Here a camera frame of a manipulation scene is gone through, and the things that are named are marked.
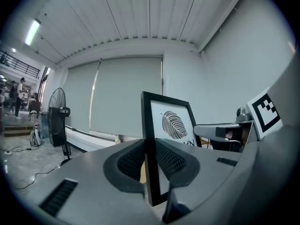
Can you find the wide grey roller blind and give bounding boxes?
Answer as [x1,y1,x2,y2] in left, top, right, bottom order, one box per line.
[90,56,164,138]

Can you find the black framed leaf picture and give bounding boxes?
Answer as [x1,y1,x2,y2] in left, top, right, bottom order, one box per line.
[140,90,202,207]

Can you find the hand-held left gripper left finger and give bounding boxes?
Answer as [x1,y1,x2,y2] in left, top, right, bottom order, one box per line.
[16,138,165,225]

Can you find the black metal railing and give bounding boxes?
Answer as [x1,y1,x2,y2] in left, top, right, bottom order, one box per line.
[0,50,41,79]

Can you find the wooden steps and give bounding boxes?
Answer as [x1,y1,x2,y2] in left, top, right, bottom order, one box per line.
[3,124,34,137]

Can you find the black floor cable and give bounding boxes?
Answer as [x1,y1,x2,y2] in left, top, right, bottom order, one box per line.
[14,165,63,190]

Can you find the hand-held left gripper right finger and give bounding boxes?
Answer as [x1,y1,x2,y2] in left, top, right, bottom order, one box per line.
[155,137,242,224]

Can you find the grey fisheye camera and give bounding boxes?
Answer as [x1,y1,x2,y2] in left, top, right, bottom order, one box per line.
[235,106,254,124]

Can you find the fluorescent ceiling light tube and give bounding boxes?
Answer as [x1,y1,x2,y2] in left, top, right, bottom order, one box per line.
[24,19,42,46]

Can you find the white upright vacuum cleaner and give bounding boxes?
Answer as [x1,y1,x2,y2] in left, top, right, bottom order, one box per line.
[28,110,43,147]

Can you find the black standing fan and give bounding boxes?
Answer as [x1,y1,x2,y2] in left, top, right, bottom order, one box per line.
[47,87,72,166]

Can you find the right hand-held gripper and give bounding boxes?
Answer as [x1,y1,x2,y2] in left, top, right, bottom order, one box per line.
[193,87,284,153]

